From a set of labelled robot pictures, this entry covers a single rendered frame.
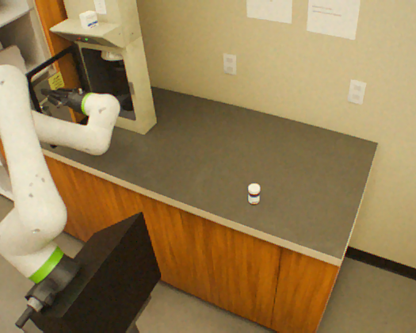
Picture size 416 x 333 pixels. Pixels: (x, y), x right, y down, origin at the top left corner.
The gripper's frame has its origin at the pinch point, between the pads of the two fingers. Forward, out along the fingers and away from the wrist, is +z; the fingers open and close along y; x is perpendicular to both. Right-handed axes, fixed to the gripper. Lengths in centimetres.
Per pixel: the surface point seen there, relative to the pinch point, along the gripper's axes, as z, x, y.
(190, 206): -71, 34, 4
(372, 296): -155, 128, -47
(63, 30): -4.3, -22.8, -14.7
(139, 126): -24.9, 29.4, -26.0
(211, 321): -75, 128, 7
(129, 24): -27.0, -20.8, -30.5
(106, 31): -25.8, -23.0, -18.1
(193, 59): -32, 14, -69
